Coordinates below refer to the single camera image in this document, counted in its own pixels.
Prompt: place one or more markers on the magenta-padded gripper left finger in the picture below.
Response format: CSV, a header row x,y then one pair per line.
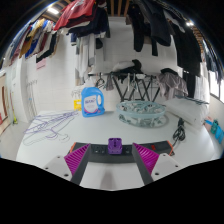
x,y
77,158

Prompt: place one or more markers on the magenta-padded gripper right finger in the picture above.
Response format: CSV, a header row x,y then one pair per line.
x,y
146,158

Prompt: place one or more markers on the purple charger block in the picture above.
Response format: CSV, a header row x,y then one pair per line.
x,y
115,146

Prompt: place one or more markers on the round grey-green clip hanger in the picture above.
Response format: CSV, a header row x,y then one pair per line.
x,y
141,111

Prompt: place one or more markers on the yellow container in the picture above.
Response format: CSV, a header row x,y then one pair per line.
x,y
77,105

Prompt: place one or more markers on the blue detergent bottle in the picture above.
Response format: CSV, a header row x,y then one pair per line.
x,y
92,103

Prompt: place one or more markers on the white pillow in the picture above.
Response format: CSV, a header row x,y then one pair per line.
x,y
186,111

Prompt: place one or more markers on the black folding drying rack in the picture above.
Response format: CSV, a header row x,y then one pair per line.
x,y
140,85

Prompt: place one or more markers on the teal clothes hanger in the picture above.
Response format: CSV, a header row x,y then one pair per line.
x,y
193,100

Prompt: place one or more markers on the teal bucket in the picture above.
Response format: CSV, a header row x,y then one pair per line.
x,y
214,126

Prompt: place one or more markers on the blue bucket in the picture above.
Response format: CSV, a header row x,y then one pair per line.
x,y
220,135

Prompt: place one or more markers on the grey garment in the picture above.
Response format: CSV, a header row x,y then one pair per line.
x,y
171,83

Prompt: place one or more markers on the window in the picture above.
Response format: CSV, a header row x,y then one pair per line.
x,y
216,86

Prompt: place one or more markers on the hanging clothes row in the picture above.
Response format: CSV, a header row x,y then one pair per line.
x,y
83,16

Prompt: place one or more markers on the pink wall sign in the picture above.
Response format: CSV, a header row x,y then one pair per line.
x,y
41,64

